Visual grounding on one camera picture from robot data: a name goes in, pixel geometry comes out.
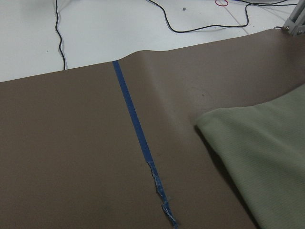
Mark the olive green long-sleeve shirt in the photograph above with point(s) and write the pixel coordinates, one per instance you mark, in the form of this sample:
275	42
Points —
263	149

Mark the aluminium frame post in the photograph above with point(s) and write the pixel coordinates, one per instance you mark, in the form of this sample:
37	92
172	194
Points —
295	24

